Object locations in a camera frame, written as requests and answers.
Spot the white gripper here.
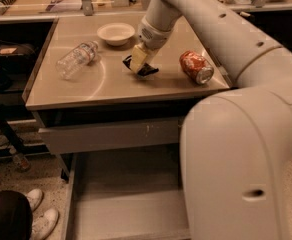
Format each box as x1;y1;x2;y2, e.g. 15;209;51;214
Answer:
130;17;172;73

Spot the black chocolate bar wrapper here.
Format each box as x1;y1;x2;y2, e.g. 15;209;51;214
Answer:
123;55;159;77

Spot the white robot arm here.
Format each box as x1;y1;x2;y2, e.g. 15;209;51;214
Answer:
131;0;292;240

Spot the grey drawer cabinet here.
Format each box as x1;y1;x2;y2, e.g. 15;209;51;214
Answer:
22;11;234;240

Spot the open middle drawer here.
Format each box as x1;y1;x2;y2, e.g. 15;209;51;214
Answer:
62;144;191;240

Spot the white bowl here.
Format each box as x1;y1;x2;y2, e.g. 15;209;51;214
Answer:
97;23;135;46

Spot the orange soda can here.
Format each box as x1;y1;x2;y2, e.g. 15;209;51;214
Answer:
179;51;214;85

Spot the clear plastic water bottle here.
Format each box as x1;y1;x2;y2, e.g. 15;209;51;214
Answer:
56;41;98;80

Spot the black bag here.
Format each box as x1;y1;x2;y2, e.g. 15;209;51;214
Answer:
0;40;37;75

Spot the black tripod leg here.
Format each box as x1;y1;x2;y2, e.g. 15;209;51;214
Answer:
0;115;26;153

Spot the white sneaker upper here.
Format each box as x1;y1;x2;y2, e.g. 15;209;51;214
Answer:
26;189;43;212

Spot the white sneaker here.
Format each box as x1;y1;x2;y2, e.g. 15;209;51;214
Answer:
29;208;59;240
26;189;43;212

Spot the white sneaker lower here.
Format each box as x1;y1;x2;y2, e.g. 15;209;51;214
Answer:
29;208;59;240

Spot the dark trouser leg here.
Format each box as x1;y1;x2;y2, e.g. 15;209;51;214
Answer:
0;190;33;240

